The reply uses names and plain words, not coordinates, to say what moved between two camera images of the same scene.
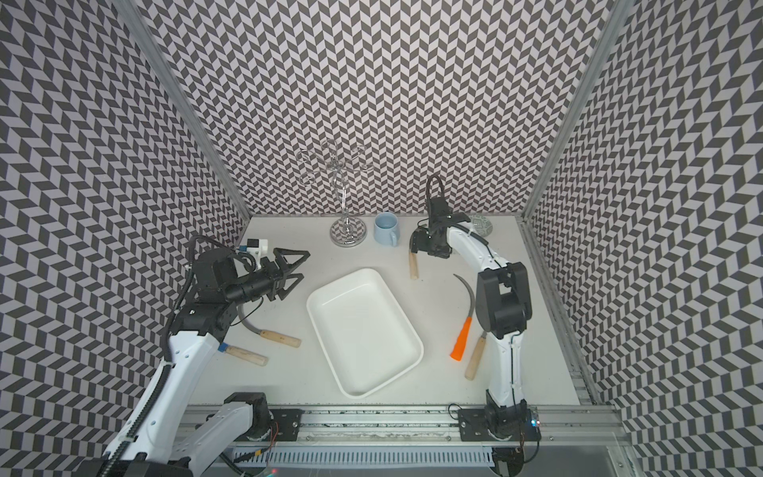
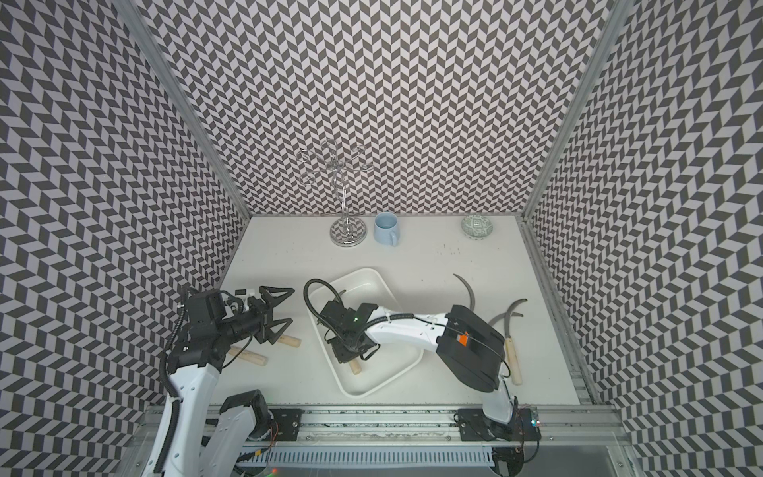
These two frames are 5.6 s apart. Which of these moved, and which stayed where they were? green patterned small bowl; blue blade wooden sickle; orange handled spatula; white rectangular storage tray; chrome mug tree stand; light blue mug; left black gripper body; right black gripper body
Moved: right black gripper body; left black gripper body
Stayed: orange handled spatula; light blue mug; chrome mug tree stand; white rectangular storage tray; blue blade wooden sickle; green patterned small bowl
